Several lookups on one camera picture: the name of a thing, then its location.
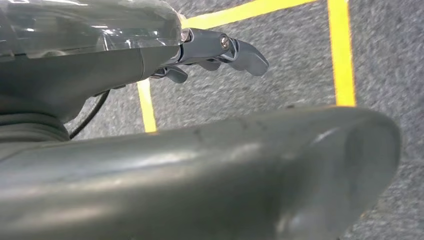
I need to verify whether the yellow floor tape square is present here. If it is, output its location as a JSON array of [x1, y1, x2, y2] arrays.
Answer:
[[136, 0, 357, 134]]

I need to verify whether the black cable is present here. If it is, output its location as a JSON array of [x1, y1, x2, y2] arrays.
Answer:
[[68, 90, 111, 140]]

